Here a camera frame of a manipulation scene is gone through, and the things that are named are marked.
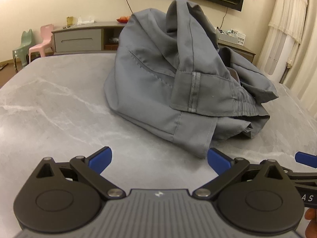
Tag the cream curtain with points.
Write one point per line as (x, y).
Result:
(310, 67)

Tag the small brown flat object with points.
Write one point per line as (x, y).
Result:
(3, 66)

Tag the person's right hand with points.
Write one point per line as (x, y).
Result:
(312, 224)

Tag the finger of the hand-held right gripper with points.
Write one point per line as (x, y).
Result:
(305, 159)

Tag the green plastic chair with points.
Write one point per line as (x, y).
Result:
(22, 47)

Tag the red fruit plate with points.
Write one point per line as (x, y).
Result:
(123, 19)

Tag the long grey television cabinet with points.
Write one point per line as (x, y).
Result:
(76, 41)

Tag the white lace curtain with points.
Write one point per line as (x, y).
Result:
(284, 29)

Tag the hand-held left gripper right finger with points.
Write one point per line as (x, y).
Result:
(218, 160)

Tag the grey pants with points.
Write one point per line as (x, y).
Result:
(158, 79)

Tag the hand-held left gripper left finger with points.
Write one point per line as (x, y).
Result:
(100, 160)

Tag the pink plastic chair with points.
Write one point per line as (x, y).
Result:
(40, 44)

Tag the yellow cup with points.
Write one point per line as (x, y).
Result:
(69, 21)

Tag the white desktop organizer box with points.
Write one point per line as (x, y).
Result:
(231, 36)

